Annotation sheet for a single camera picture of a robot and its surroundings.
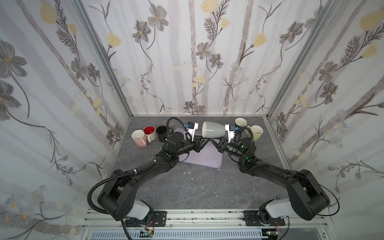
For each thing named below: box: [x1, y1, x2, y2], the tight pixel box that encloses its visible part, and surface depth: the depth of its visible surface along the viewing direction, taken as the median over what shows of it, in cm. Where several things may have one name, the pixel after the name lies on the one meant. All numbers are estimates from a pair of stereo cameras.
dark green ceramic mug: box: [234, 117, 248, 128], surface depth 106 cm
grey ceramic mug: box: [201, 121, 226, 138], surface depth 73 cm
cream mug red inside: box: [143, 125, 158, 143], surface depth 103 cm
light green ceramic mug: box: [250, 124, 264, 142], surface depth 103 cm
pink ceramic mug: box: [131, 129, 147, 148], surface depth 98 cm
